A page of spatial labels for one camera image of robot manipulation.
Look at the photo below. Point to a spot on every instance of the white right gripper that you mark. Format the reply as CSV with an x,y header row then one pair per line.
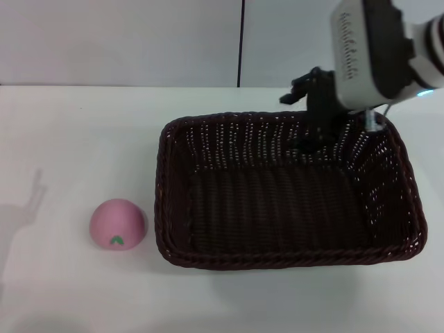
x,y
350,52

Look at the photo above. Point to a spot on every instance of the dark brown woven basket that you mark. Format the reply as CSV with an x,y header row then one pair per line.
x,y
260,208

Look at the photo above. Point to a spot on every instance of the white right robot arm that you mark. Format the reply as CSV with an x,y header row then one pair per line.
x,y
430,52

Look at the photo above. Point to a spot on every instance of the pink peach toy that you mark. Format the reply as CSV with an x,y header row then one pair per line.
x,y
116,222

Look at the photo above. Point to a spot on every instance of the thin black vertical wall strip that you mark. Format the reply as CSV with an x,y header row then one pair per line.
x,y
241,38

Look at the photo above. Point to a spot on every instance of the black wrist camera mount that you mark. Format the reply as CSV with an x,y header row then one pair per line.
x,y
388,45

